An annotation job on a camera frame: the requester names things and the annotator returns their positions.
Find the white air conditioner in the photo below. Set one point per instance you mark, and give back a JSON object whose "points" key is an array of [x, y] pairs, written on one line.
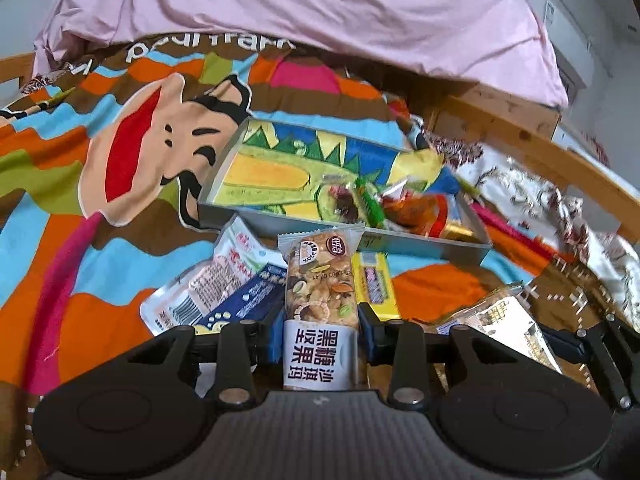
{"points": [[575, 40]]}

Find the grey tray with dinosaur drawing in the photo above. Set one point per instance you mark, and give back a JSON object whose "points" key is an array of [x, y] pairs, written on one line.
{"points": [[280, 175]]}

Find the pink sheet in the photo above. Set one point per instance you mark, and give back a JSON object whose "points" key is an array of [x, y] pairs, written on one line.
{"points": [[300, 10]]}

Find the nut bar packet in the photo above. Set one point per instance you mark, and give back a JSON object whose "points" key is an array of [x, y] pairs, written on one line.
{"points": [[500, 317], [322, 285]]}

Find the white packet with red print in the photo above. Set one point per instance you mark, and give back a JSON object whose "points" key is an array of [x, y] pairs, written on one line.
{"points": [[220, 275]]}

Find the gold foil packet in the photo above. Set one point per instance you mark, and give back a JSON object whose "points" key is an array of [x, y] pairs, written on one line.
{"points": [[456, 231]]}

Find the yellow snack packet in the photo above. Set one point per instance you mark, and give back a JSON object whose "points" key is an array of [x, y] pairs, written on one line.
{"points": [[375, 285]]}

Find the white floral bedsheet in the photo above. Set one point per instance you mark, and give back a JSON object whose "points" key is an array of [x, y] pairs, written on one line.
{"points": [[525, 180]]}

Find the wooden bed frame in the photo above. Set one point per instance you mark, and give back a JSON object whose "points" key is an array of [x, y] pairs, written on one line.
{"points": [[500, 120]]}

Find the blue and white snack packet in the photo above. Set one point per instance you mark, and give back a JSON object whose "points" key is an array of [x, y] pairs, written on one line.
{"points": [[250, 300]]}

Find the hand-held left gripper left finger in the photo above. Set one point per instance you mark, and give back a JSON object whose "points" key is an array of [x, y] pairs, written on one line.
{"points": [[274, 332]]}

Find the printed cartoon blanket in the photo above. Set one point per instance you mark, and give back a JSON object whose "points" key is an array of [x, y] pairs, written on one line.
{"points": [[75, 260]]}

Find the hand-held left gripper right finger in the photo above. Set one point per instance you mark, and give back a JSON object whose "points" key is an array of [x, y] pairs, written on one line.
{"points": [[367, 332]]}

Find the green snack packet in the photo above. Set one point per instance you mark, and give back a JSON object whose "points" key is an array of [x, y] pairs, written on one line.
{"points": [[372, 205]]}

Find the orange packet with red end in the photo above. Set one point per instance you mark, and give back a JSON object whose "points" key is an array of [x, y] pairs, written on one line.
{"points": [[410, 212]]}

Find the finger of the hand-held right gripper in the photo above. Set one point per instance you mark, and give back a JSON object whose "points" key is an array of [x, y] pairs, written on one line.
{"points": [[565, 342]]}

